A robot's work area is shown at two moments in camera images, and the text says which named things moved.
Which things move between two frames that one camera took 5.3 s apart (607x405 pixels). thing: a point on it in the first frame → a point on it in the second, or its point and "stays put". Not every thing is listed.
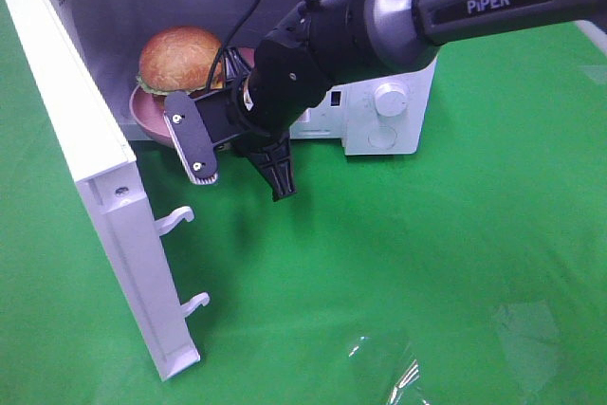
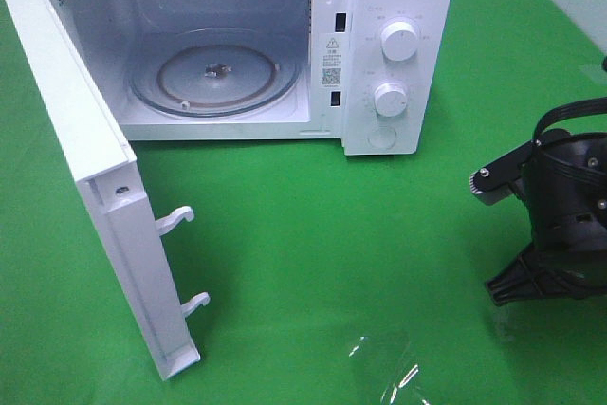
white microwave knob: [390, 100] stays put
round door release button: [382, 138] stays put
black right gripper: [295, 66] → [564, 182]
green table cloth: [470, 272] stays put
